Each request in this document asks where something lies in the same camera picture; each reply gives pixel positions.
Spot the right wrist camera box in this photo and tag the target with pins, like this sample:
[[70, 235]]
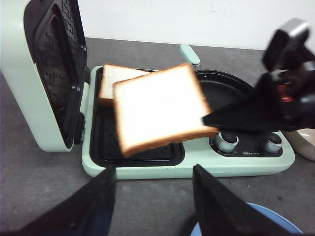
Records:
[[287, 50]]

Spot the beige ribbed bowl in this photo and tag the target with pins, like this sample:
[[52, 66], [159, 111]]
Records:
[[303, 142]]

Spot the left silver control knob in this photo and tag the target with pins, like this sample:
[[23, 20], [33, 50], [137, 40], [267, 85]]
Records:
[[226, 142]]

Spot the mint green breakfast maker base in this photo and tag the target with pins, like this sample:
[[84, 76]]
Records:
[[100, 148]]

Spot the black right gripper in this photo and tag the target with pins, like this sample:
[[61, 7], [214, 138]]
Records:
[[287, 104]]

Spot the black round frying pan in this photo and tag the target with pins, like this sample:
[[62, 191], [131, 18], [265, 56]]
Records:
[[219, 88]]

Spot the blue plastic plate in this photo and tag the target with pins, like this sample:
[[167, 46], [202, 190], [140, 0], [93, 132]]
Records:
[[234, 217]]

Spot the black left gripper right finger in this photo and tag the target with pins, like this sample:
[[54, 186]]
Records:
[[204, 184]]

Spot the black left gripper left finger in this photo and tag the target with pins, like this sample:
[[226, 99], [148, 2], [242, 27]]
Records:
[[88, 212]]

